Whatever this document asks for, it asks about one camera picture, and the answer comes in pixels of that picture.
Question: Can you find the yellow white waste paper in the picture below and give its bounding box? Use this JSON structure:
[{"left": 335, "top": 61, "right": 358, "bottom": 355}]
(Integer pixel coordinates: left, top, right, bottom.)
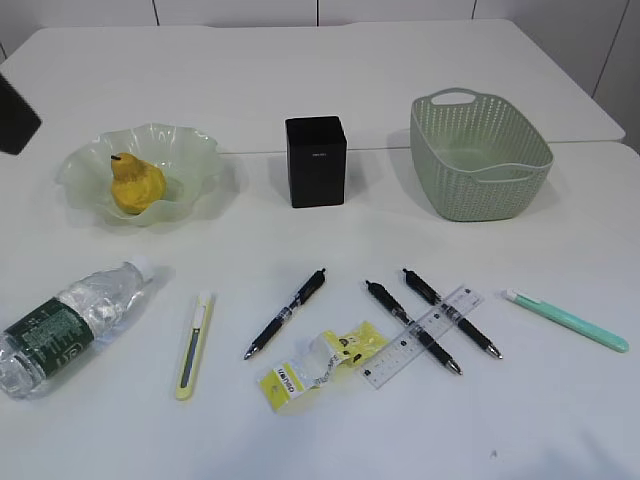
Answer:
[{"left": 258, "top": 321, "right": 388, "bottom": 412}]

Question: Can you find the yellow pear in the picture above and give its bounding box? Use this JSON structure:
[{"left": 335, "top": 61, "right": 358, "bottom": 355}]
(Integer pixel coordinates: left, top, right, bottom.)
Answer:
[{"left": 111, "top": 152, "right": 167, "bottom": 215}]

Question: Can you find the clear water bottle green label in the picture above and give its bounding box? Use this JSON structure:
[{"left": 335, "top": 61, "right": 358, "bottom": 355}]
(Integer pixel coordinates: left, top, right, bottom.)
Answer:
[{"left": 1, "top": 256, "right": 155, "bottom": 399}]

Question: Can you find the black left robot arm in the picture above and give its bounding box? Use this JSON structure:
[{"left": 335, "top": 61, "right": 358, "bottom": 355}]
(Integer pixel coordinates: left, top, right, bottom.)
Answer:
[{"left": 0, "top": 75, "right": 42, "bottom": 155}]

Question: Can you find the black gel pen left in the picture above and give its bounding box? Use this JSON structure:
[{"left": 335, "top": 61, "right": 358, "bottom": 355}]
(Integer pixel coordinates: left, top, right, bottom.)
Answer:
[{"left": 243, "top": 268, "right": 326, "bottom": 360}]

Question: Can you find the black gel pen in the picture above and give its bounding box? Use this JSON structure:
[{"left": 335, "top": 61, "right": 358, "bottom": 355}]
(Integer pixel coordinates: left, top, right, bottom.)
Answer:
[
  {"left": 365, "top": 280, "right": 463, "bottom": 375},
  {"left": 402, "top": 268, "right": 503, "bottom": 359},
  {"left": 243, "top": 268, "right": 326, "bottom": 360}
]

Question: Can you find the black gel pen middle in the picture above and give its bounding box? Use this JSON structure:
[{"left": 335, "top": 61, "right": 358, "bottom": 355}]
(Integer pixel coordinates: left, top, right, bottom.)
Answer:
[{"left": 365, "top": 280, "right": 463, "bottom": 375}]

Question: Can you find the black square pen holder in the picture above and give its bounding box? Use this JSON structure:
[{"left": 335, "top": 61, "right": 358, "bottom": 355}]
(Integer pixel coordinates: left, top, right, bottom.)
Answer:
[{"left": 285, "top": 116, "right": 347, "bottom": 208}]

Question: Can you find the black gel pen right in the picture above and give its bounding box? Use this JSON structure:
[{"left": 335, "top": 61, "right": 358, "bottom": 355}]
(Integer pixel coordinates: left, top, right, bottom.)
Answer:
[{"left": 402, "top": 268, "right": 503, "bottom": 359}]

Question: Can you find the clear plastic ruler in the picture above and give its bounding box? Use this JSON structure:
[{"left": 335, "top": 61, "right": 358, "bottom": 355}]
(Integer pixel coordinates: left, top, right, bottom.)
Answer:
[{"left": 359, "top": 280, "right": 484, "bottom": 389}]

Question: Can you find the frosted green wavy plate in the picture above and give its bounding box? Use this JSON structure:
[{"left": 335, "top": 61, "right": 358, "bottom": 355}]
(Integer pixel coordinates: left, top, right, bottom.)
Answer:
[{"left": 56, "top": 123, "right": 222, "bottom": 226}]

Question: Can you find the green plastic woven basket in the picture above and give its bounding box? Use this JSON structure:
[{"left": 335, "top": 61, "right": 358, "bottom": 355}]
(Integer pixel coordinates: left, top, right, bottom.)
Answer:
[{"left": 409, "top": 87, "right": 554, "bottom": 222}]

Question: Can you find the yellow-green utility knife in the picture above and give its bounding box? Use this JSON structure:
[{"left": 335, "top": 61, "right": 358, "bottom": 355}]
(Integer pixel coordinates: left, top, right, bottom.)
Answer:
[{"left": 175, "top": 291, "right": 214, "bottom": 401}]

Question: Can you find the mint green pen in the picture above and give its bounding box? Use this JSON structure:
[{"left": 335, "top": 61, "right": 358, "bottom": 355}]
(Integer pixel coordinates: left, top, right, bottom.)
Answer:
[{"left": 502, "top": 289, "right": 629, "bottom": 353}]

